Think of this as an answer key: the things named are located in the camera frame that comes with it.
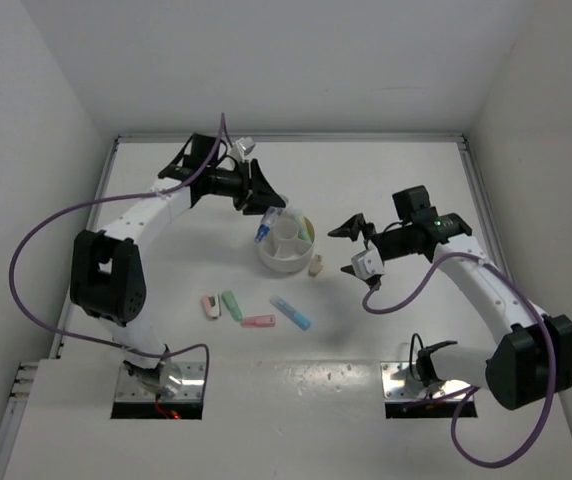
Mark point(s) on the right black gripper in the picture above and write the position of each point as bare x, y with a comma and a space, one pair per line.
352, 228

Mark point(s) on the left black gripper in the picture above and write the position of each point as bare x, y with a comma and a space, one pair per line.
261, 197

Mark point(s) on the yellow highlighter marker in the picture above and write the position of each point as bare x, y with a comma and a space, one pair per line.
300, 220

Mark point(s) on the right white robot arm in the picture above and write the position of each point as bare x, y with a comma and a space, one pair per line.
532, 357

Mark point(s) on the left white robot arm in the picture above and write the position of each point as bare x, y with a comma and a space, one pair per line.
107, 275

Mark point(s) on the white round divided organizer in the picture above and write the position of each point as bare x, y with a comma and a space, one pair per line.
283, 251

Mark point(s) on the blue highlighter marker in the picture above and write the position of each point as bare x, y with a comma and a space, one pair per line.
300, 320

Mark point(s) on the pink highlighter marker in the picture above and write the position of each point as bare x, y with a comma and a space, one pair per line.
261, 321

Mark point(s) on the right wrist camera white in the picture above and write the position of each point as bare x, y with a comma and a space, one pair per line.
367, 264

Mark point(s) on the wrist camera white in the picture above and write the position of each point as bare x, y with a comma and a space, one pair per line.
367, 264
242, 148

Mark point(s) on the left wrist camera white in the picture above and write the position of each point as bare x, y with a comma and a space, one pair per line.
242, 148

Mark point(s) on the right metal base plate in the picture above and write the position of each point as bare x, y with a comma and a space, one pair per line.
400, 387

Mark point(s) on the metal base plate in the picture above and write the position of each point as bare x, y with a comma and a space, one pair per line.
171, 382
400, 387

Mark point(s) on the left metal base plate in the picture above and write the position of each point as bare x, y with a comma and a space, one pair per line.
171, 382

